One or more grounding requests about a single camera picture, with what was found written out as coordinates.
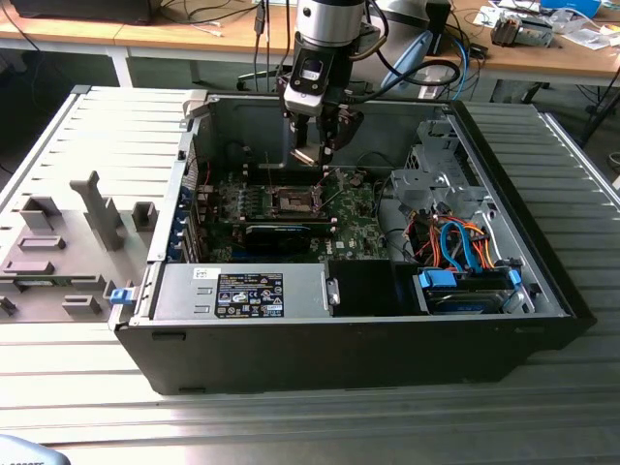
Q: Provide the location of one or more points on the black flat device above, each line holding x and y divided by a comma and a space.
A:
82, 12

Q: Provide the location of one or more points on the silver heat sink cooler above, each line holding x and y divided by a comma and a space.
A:
528, 34

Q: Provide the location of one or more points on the grey metal bracket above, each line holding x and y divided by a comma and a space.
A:
333, 290

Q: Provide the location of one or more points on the CPU socket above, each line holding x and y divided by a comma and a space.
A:
295, 203

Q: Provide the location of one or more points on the green motherboard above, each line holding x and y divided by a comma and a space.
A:
353, 227

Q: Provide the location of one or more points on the hard disk in blue carrier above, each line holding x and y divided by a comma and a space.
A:
460, 302

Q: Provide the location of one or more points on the grey optical drive bay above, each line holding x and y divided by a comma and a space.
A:
433, 133

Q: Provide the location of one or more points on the RAM stick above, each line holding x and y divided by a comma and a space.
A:
281, 221

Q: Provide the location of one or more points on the clear plastic bag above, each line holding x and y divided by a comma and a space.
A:
588, 39

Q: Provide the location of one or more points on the blue plastic latch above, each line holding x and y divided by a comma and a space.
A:
121, 296

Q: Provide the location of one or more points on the black PC case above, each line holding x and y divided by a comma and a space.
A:
290, 353

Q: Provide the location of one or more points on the blue box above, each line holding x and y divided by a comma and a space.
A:
571, 5

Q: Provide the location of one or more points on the grey parts rack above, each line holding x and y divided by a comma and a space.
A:
72, 252

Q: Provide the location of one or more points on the black upright box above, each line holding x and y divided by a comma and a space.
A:
438, 19

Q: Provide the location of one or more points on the silver drive cage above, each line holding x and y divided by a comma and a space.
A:
421, 186

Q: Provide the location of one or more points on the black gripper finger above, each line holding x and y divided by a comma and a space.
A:
346, 126
300, 131

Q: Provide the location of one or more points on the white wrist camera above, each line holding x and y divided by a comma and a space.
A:
302, 104

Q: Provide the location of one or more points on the black plastic shroud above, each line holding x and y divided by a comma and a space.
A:
361, 288

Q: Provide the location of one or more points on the grey rounded object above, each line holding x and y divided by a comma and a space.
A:
24, 453

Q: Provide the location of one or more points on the wooden desk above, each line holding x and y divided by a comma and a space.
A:
145, 36
533, 60

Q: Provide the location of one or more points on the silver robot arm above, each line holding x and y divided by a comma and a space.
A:
329, 24

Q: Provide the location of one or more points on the black graphics card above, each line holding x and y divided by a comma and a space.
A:
278, 239

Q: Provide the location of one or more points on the silver CPU plate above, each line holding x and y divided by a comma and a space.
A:
304, 156

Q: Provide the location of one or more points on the grey power supply unit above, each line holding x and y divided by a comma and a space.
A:
184, 290

